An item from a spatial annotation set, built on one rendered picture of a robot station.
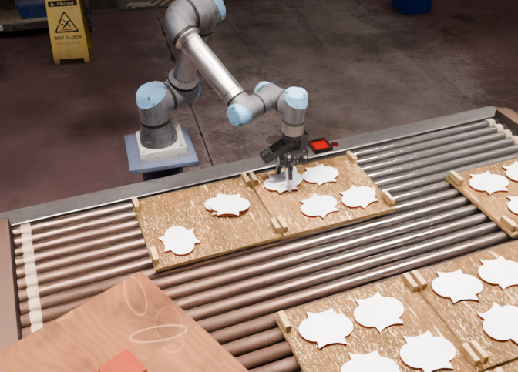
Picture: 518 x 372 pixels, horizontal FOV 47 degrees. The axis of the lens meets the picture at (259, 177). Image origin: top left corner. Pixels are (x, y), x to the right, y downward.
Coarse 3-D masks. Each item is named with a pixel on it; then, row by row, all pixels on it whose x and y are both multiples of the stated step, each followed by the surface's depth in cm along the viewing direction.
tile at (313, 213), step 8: (304, 200) 199; (312, 200) 199; (320, 200) 199; (328, 200) 199; (336, 200) 200; (304, 208) 196; (312, 208) 196; (320, 208) 196; (328, 208) 196; (312, 216) 193; (320, 216) 193
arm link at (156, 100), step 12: (144, 84) 228; (156, 84) 227; (144, 96) 222; (156, 96) 221; (168, 96) 226; (144, 108) 223; (156, 108) 224; (168, 108) 228; (144, 120) 227; (156, 120) 227
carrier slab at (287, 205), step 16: (320, 160) 221; (336, 160) 221; (352, 176) 212; (256, 192) 206; (272, 192) 205; (288, 192) 205; (304, 192) 205; (320, 192) 205; (336, 192) 205; (272, 208) 198; (288, 208) 198; (336, 208) 198; (368, 208) 198; (384, 208) 198; (288, 224) 191; (304, 224) 191; (320, 224) 191; (336, 224) 192
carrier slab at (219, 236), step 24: (192, 192) 205; (216, 192) 205; (240, 192) 205; (144, 216) 194; (168, 216) 194; (192, 216) 194; (216, 216) 194; (240, 216) 194; (264, 216) 194; (144, 240) 186; (216, 240) 184; (240, 240) 184; (264, 240) 185; (168, 264) 176
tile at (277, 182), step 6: (282, 174) 212; (270, 180) 209; (276, 180) 209; (282, 180) 209; (264, 186) 206; (270, 186) 206; (276, 186) 206; (282, 186) 206; (294, 186) 206; (282, 192) 204
